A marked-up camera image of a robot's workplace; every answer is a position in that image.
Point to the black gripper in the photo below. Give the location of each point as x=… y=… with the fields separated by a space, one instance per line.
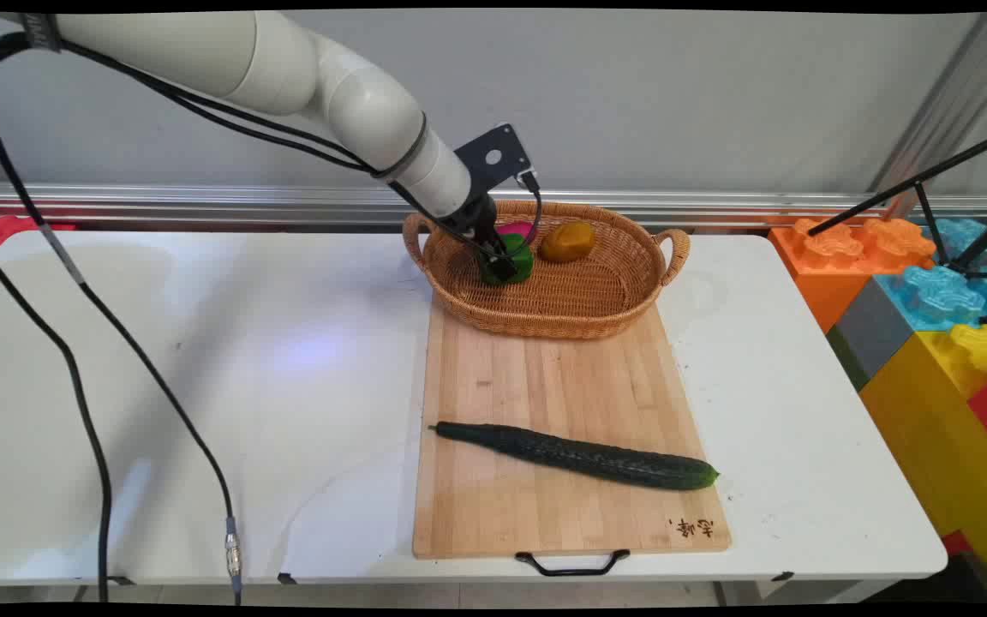
x=478 y=221

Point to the green toy bell pepper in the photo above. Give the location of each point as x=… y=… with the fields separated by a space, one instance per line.
x=521 y=257

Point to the dark green cucumber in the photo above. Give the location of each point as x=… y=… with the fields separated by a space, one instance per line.
x=579 y=457

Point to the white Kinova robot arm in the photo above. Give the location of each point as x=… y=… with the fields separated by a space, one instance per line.
x=202 y=56

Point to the pink toy vegetable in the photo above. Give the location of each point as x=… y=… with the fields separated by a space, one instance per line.
x=517 y=230

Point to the brown toy potato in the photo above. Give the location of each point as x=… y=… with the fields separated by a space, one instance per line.
x=568 y=242

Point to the woven wicker basket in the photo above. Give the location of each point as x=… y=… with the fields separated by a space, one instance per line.
x=562 y=296

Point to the wooden cutting board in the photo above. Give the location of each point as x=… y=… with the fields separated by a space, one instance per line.
x=545 y=386

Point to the orange giant building block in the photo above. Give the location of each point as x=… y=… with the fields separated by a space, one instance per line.
x=828 y=266

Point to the grey giant building block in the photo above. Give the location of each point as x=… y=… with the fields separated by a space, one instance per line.
x=875 y=334

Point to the black tripod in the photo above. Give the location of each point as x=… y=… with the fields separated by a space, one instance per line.
x=926 y=210

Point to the blue giant building block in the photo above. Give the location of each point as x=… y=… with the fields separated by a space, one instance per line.
x=939 y=291

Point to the yellow giant building block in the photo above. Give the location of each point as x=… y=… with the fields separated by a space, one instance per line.
x=939 y=428

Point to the red foam block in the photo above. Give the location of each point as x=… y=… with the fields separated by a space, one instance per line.
x=5 y=230

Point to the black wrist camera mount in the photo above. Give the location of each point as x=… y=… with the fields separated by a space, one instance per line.
x=493 y=157

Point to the aluminium rail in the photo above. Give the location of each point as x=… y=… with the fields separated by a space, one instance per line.
x=202 y=206

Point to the aluminium frame post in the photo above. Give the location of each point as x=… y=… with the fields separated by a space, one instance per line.
x=948 y=94

